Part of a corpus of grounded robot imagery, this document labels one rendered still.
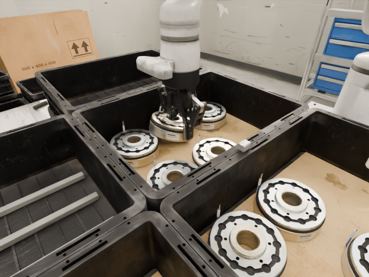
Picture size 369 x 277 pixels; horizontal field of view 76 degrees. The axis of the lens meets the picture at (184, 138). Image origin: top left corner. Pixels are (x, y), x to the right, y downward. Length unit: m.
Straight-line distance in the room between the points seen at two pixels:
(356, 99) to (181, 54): 0.43
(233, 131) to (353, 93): 0.28
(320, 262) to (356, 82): 0.41
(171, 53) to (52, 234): 0.35
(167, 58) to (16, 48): 2.72
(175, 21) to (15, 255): 0.42
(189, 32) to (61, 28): 2.85
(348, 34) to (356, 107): 1.62
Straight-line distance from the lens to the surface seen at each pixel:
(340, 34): 2.28
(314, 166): 0.56
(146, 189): 0.31
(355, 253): 0.40
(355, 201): 0.52
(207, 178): 0.32
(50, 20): 3.20
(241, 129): 0.62
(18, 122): 1.08
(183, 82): 0.45
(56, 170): 0.55
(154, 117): 0.54
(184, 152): 0.53
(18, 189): 0.54
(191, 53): 0.44
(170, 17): 0.43
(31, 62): 3.12
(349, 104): 0.69
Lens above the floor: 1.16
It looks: 35 degrees down
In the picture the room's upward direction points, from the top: straight up
